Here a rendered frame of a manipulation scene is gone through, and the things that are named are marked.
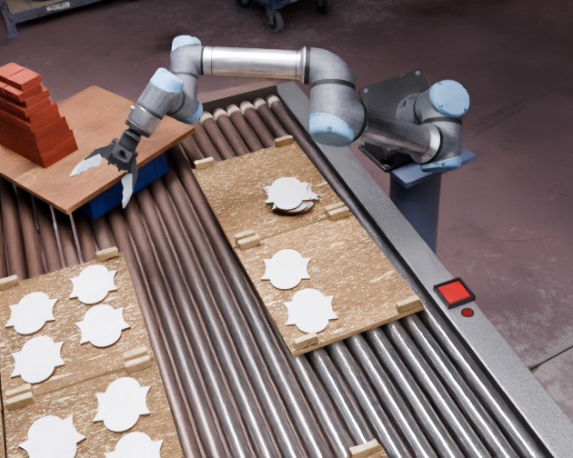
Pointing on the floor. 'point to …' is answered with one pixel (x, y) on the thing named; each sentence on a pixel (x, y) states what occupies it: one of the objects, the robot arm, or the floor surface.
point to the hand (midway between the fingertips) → (95, 194)
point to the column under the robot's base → (420, 196)
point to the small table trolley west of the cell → (278, 10)
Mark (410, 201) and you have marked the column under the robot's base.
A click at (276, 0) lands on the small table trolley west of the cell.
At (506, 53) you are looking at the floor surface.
